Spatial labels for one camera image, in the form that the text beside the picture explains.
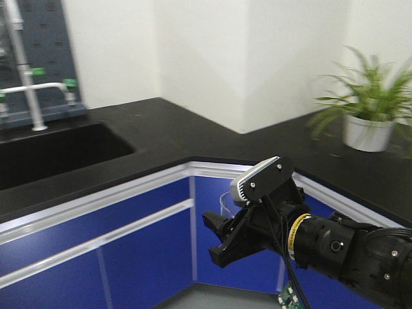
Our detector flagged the green circuit board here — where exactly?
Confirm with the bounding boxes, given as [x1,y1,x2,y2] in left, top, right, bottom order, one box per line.
[277,282,304,309]

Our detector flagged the black camera cable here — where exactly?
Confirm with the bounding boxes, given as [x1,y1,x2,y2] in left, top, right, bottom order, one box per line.
[263,195,312,309]

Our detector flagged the clear glass beaker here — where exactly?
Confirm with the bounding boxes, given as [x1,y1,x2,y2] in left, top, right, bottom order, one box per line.
[219,191,247,219]

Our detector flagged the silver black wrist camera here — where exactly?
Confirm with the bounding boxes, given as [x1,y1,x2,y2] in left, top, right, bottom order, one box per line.
[230,156,294,206]

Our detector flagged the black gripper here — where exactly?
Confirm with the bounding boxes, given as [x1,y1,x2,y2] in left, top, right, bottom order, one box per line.
[202,179,310,268]

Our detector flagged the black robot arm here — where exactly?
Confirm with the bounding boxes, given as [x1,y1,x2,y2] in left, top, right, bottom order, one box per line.
[203,180,411,308]

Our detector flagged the black lab sink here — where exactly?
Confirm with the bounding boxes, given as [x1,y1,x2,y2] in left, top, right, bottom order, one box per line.
[1,122,135,190]

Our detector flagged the green potted plant white pot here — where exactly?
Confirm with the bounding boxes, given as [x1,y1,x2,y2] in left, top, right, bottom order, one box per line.
[308,46,411,155]

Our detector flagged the blue lab bench cabinet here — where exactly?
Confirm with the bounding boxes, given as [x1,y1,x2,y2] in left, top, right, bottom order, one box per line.
[0,160,412,309]

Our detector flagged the grey pegboard drying rack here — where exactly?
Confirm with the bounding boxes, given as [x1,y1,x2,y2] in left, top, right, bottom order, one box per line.
[1,1,88,131]

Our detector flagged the white lab faucet green knobs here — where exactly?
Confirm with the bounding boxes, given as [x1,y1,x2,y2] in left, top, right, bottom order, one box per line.
[1,1,77,131]

